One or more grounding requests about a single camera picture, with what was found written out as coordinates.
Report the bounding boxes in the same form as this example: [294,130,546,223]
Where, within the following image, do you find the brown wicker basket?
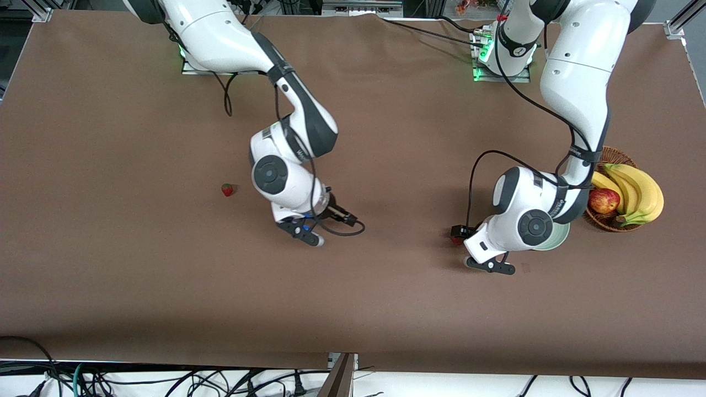
[582,146,646,233]

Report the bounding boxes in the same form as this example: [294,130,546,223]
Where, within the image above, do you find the pale green round plate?
[531,219,571,252]

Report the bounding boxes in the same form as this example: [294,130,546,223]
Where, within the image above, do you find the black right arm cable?
[212,71,366,237]

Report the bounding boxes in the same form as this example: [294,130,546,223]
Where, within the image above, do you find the yellow banana bunch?
[590,163,665,227]

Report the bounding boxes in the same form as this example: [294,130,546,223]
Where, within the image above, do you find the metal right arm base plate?
[181,55,221,76]

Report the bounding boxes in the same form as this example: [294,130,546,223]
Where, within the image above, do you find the aluminium table bracket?
[327,352,359,371]

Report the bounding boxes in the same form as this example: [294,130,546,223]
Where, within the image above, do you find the brown table cover sheet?
[0,10,706,380]

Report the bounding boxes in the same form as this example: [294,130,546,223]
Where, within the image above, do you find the grey metal rail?
[322,0,404,16]

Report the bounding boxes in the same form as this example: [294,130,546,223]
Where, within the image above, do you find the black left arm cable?
[467,0,593,228]

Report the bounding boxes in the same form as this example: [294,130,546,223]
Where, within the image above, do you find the long black table cable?
[377,15,491,49]

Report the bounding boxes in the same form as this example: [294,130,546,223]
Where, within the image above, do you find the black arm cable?
[212,71,366,237]
[467,0,593,228]

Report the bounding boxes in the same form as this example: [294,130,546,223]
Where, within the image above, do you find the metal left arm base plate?
[472,29,532,83]

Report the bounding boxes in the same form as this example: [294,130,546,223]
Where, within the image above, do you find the short black table cable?
[438,15,483,35]

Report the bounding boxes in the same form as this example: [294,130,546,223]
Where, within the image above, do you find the red apple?
[588,188,621,214]

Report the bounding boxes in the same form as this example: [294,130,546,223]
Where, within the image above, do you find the aluminium frame profile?
[665,0,698,39]
[30,0,56,23]

